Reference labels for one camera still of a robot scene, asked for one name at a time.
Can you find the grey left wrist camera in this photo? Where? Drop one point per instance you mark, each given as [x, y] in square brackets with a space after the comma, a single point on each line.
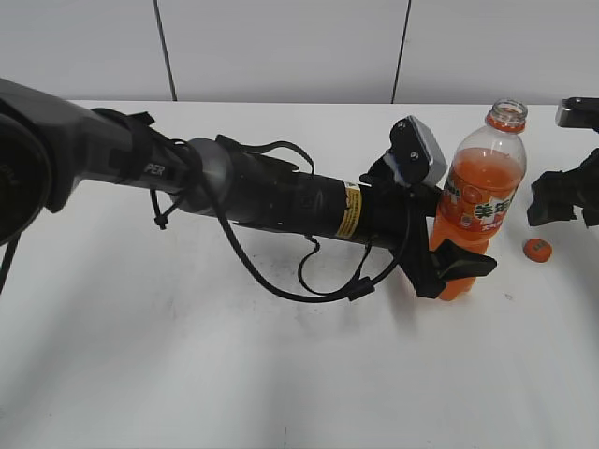
[414, 156]

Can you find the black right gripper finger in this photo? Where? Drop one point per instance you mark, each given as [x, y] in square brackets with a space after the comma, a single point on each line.
[544, 211]
[558, 184]

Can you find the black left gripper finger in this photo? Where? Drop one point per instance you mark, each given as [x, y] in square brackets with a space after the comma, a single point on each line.
[451, 262]

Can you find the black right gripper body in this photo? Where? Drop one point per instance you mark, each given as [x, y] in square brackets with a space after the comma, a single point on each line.
[586, 196]

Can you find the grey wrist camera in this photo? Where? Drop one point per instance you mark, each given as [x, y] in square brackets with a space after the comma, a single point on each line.
[578, 112]
[414, 156]

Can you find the orange bottle cap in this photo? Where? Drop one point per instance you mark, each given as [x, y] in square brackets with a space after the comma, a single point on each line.
[537, 250]

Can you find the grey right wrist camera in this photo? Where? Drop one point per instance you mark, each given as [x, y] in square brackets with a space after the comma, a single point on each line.
[578, 112]

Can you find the orange soda plastic bottle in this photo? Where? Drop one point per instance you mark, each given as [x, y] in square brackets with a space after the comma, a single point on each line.
[485, 173]

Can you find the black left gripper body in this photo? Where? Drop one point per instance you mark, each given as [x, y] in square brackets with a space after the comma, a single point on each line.
[395, 217]

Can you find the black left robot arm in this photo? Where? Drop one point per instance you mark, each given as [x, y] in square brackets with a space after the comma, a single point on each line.
[50, 145]

